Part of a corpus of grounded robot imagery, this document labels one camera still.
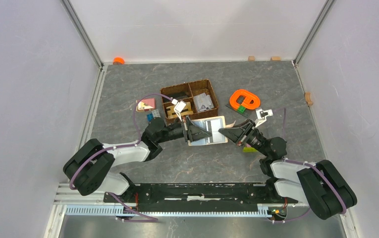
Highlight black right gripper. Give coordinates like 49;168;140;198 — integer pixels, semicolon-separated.
218;119;270;157

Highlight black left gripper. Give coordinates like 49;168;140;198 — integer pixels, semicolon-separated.
156;114;211;143

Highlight beige leather card holder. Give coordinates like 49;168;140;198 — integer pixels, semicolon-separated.
188;116;235;146

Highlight white magnetic stripe card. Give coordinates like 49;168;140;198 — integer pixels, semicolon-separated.
204;118;227;145

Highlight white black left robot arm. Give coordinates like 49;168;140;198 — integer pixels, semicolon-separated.
63;117;212;202

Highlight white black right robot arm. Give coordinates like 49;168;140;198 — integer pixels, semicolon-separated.
218;119;358;220

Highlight yellow cards in basket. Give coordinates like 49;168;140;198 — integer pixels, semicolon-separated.
165;102;194;119

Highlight silver cards in basket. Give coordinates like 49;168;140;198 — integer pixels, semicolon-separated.
193;93;215;113

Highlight black cards in basket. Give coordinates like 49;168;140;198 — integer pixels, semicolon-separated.
167;92;190;100

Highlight playing card box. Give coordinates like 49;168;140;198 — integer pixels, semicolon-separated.
136;98;157;112

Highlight lime green toy brick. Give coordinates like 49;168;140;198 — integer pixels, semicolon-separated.
242;147;258;153

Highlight brown woven divided basket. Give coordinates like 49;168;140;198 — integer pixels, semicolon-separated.
160;79;219;119

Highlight grey toy brick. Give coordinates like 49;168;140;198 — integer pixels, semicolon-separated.
152;109;161;118

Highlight blue toy brick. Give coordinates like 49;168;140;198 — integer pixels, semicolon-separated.
147;114;154;122

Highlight curved wooden piece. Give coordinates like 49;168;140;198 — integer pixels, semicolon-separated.
304;92;314;107

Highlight orange round cap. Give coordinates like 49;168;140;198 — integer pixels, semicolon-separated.
112;57;125;65

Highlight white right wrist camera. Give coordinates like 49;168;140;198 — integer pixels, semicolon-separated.
255;108;273;127

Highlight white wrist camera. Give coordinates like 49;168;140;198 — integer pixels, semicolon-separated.
171;99;186;120
255;108;273;127

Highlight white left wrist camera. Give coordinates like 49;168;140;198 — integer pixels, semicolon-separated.
171;99;186;120

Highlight orange tape dispenser ring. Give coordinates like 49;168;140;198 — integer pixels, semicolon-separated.
229;89;262;111

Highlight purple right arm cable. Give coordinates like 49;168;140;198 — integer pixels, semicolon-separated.
271;108;347;224

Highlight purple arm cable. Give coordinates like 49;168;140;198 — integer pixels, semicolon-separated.
271;108;347;224
69;93;174;223

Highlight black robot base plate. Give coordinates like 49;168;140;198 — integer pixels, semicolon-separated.
119;182;298;212

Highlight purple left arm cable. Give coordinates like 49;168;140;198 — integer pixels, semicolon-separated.
69;93;174;223

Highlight aluminium frame rail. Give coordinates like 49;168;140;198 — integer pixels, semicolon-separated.
53;183;352;218

